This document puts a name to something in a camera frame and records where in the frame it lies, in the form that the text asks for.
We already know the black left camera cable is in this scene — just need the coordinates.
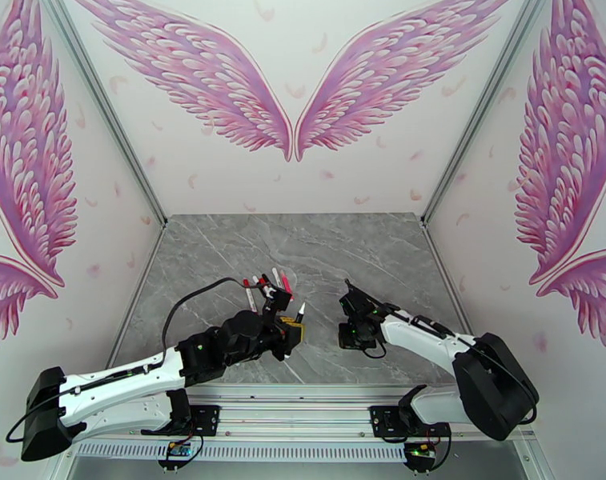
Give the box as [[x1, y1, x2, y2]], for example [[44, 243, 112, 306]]
[[6, 277, 249, 445]]

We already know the white perforated cable duct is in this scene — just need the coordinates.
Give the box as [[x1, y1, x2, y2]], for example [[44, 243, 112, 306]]
[[74, 441, 419, 465]]

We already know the black camera cable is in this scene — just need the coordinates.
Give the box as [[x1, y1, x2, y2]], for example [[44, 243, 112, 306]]
[[344, 279, 540, 427], [6, 277, 249, 445]]

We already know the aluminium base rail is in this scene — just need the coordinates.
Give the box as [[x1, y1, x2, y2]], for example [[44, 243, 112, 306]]
[[59, 383, 539, 447]]

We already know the aluminium frame post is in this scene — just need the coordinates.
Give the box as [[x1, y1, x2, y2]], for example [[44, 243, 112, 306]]
[[420, 0, 554, 230], [38, 0, 167, 229]]

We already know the white red marker pen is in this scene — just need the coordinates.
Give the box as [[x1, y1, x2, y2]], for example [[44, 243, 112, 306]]
[[242, 278, 259, 314]]

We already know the black right camera cable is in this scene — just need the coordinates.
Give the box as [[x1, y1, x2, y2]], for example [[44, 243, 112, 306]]
[[344, 279, 540, 427]]

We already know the small green circuit board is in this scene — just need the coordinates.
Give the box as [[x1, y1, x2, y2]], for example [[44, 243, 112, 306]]
[[156, 439, 196, 472], [402, 441, 441, 470]]

